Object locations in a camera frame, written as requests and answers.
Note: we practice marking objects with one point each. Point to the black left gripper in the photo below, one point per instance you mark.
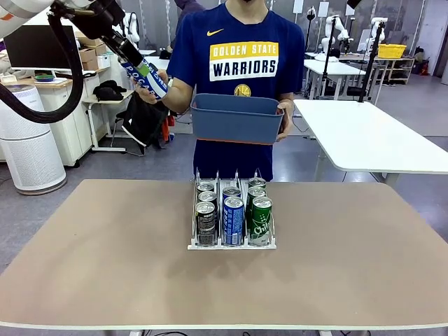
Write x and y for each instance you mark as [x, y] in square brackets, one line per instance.
[98, 17]

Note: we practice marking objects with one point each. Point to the blue beverage can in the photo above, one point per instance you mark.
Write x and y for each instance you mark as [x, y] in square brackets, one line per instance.
[231, 191]
[233, 222]
[147, 85]

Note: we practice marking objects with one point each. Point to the black beverage can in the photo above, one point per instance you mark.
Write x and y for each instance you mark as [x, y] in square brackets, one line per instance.
[206, 196]
[206, 186]
[206, 224]

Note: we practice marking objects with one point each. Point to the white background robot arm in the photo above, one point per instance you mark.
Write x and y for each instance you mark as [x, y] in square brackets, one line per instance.
[379, 28]
[133, 28]
[330, 28]

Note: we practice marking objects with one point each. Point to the person's right forearm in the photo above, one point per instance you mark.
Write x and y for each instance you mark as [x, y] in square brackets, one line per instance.
[180, 96]

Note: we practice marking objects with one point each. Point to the person's left forearm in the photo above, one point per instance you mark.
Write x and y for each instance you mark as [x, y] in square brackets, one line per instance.
[287, 97]

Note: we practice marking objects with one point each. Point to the white can dispenser rack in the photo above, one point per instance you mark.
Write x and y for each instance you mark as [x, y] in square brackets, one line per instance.
[245, 246]

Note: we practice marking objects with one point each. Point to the person's right hand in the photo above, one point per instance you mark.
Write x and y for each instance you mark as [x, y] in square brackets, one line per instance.
[148, 99]

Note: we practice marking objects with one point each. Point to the person's left hand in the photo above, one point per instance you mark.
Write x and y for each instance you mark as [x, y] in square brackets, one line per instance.
[287, 122]

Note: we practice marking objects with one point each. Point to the small white box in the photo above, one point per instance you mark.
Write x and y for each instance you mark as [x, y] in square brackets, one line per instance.
[104, 62]

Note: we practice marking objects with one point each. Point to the brown cardboard box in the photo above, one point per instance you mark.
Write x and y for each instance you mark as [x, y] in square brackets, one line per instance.
[99, 50]
[89, 55]
[91, 65]
[91, 42]

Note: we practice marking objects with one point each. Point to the white background table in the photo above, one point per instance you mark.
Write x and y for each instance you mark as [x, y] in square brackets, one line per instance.
[157, 62]
[332, 67]

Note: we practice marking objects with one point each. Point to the black cap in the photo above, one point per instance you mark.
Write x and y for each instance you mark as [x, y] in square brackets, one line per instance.
[164, 55]

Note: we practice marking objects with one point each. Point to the black hat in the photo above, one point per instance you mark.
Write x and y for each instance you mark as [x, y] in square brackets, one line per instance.
[109, 89]

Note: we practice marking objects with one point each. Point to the small wooden side table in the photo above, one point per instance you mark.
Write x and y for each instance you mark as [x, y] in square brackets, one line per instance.
[108, 102]

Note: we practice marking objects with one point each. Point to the yellow plastic crate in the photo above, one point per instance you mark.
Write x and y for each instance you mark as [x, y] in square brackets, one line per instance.
[392, 51]

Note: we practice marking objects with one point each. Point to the black keyboard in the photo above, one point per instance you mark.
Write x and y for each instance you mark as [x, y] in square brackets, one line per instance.
[63, 74]

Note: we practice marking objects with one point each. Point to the wooden shelf rack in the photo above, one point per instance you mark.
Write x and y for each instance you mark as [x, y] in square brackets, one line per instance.
[395, 59]

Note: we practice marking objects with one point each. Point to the black jacket with orange lining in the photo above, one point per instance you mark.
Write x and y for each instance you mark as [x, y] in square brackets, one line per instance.
[147, 119]

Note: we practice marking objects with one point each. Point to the background person in purple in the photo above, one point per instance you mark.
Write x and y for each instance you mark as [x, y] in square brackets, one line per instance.
[190, 5]

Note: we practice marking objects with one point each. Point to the green dish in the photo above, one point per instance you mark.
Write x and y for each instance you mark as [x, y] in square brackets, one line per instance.
[45, 76]

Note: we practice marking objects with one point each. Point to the black tripod stand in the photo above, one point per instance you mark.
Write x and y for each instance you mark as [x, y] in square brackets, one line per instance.
[360, 92]

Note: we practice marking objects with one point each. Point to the red fire extinguisher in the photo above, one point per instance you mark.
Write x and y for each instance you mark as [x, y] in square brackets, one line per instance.
[423, 68]

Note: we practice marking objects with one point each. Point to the black computer monitor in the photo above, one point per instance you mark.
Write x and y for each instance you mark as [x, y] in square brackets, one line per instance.
[31, 52]

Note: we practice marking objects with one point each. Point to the white desk with wood top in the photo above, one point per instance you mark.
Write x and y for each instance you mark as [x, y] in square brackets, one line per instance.
[75, 140]

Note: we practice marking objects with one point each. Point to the person in blue shirt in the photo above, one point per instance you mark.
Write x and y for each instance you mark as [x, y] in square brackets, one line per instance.
[227, 21]

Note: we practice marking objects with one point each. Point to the large white table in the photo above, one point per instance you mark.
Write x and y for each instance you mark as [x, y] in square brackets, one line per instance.
[367, 140]

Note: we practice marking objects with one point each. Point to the white air purifier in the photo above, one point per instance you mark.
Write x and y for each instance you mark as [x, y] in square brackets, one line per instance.
[31, 157]

